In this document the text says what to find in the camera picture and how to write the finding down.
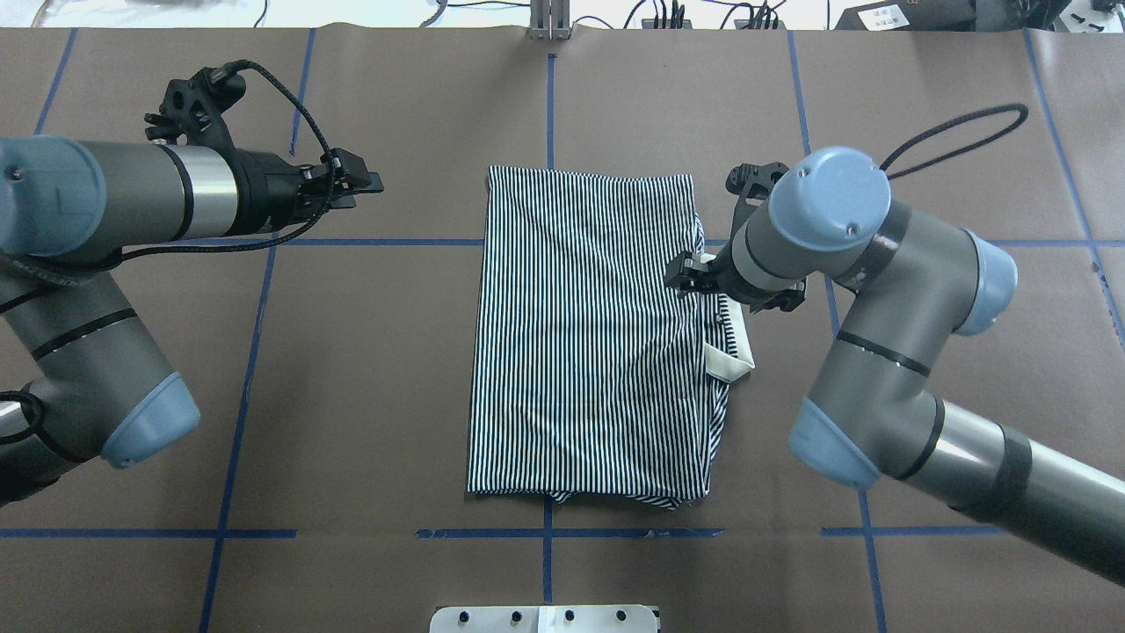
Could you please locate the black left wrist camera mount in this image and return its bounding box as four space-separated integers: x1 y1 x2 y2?
144 67 248 150

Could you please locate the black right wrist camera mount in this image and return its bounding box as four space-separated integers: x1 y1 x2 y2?
726 162 790 209

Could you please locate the black box with label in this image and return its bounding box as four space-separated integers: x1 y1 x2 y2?
831 1 977 31

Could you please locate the clear plastic bag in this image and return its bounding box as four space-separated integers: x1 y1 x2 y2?
32 1 272 29

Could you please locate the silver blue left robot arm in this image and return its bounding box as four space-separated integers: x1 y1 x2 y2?
3 135 383 505

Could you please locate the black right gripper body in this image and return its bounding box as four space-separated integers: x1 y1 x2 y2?
664 248 808 314

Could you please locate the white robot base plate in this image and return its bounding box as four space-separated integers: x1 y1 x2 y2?
429 604 663 632

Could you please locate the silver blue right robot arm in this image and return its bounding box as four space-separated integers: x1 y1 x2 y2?
664 147 1124 585

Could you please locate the navy white striped polo shirt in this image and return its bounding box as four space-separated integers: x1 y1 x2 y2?
467 165 755 509

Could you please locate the grey aluminium frame post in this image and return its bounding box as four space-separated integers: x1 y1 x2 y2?
527 0 573 40

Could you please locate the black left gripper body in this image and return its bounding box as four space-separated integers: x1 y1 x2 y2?
230 150 340 236

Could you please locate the black cable bundle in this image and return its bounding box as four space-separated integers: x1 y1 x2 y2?
437 0 789 31

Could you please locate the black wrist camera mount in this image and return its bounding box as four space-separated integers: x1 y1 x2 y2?
144 67 248 150
726 162 790 209

